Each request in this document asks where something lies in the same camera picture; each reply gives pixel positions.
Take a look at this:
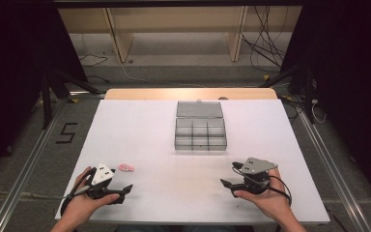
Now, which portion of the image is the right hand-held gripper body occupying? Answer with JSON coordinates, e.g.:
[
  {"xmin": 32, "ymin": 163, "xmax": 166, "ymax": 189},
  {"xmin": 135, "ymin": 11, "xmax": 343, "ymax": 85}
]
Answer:
[{"xmin": 233, "ymin": 157, "xmax": 279, "ymax": 195}]

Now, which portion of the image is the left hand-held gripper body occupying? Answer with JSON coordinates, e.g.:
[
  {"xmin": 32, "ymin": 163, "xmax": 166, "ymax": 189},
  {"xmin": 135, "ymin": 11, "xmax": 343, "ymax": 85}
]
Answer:
[{"xmin": 85, "ymin": 161, "xmax": 126, "ymax": 205}]

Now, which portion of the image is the person's right hand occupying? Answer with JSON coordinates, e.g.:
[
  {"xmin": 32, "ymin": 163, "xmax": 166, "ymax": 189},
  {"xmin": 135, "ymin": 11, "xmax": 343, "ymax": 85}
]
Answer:
[{"xmin": 233, "ymin": 167, "xmax": 294, "ymax": 224}]

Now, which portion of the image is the person's left hand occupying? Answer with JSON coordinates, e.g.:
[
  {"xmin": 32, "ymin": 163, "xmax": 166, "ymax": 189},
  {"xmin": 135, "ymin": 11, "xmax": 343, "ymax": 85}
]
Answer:
[{"xmin": 61, "ymin": 165, "xmax": 121, "ymax": 227}]

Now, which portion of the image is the small pink hair clip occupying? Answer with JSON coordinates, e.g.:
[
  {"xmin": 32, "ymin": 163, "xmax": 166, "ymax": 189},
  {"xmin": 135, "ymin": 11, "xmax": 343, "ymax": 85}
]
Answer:
[{"xmin": 118, "ymin": 162, "xmax": 135, "ymax": 173}]

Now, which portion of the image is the white table board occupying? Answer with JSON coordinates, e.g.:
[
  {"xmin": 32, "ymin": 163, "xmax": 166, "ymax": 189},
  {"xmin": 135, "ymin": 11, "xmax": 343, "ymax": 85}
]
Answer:
[{"xmin": 54, "ymin": 99, "xmax": 331, "ymax": 225}]

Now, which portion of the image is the clear plastic compartment box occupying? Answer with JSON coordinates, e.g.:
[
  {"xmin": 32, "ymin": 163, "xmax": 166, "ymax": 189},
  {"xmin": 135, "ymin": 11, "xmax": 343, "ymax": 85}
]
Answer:
[{"xmin": 174, "ymin": 100, "xmax": 228, "ymax": 152}]

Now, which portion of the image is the wooden table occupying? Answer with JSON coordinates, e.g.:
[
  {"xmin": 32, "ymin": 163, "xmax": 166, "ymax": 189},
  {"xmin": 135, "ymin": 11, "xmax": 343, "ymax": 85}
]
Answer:
[{"xmin": 104, "ymin": 87, "xmax": 278, "ymax": 101}]

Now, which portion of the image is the black tripod stand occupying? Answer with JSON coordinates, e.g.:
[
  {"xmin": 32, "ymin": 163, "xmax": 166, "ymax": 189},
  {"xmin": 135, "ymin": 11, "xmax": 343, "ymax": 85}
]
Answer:
[
  {"xmin": 37, "ymin": 66, "xmax": 101, "ymax": 131},
  {"xmin": 259, "ymin": 62, "xmax": 318, "ymax": 125}
]

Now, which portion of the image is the black curtain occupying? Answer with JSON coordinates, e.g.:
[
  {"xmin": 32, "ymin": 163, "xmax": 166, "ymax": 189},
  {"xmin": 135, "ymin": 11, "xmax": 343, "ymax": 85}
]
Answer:
[
  {"xmin": 0, "ymin": 0, "xmax": 90, "ymax": 185},
  {"xmin": 279, "ymin": 0, "xmax": 371, "ymax": 207}
]

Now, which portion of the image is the light wooden shelf unit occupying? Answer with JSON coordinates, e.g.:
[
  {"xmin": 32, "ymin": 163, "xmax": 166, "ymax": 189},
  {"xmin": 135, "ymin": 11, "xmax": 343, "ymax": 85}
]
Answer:
[{"xmin": 57, "ymin": 5, "xmax": 303, "ymax": 64}]

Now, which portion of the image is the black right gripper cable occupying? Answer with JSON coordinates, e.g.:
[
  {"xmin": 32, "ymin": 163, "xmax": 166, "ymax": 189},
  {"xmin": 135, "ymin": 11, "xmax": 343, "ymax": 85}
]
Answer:
[{"xmin": 235, "ymin": 167, "xmax": 294, "ymax": 207}]

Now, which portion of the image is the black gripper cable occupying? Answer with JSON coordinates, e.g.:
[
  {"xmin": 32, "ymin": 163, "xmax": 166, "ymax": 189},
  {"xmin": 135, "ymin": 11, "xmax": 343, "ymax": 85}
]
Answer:
[
  {"xmin": 60, "ymin": 166, "xmax": 97, "ymax": 217},
  {"xmin": 235, "ymin": 167, "xmax": 294, "ymax": 207}
]

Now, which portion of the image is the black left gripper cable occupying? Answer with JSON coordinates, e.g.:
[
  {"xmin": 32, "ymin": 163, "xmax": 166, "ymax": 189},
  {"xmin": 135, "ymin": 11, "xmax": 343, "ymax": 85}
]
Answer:
[{"xmin": 60, "ymin": 166, "xmax": 97, "ymax": 217}]

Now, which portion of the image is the aluminium floor rail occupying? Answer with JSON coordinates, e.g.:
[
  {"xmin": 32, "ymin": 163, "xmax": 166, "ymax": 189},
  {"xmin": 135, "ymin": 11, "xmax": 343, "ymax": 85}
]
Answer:
[
  {"xmin": 278, "ymin": 93, "xmax": 371, "ymax": 232},
  {"xmin": 0, "ymin": 93, "xmax": 105, "ymax": 232}
]

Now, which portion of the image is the white floor cable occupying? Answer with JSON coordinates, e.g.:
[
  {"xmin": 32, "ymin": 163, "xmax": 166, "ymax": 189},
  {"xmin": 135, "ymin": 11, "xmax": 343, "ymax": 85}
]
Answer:
[{"xmin": 110, "ymin": 47, "xmax": 207, "ymax": 89}]

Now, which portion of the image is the thin black floor cable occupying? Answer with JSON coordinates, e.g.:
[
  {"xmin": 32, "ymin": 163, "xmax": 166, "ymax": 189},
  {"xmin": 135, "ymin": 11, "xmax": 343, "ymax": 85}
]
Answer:
[{"xmin": 78, "ymin": 52, "xmax": 111, "ymax": 84}]

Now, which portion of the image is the bundle of black floor cables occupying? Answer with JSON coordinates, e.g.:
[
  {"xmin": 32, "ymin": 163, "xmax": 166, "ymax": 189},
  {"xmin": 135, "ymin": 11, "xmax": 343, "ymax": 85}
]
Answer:
[{"xmin": 241, "ymin": 5, "xmax": 296, "ymax": 74}]

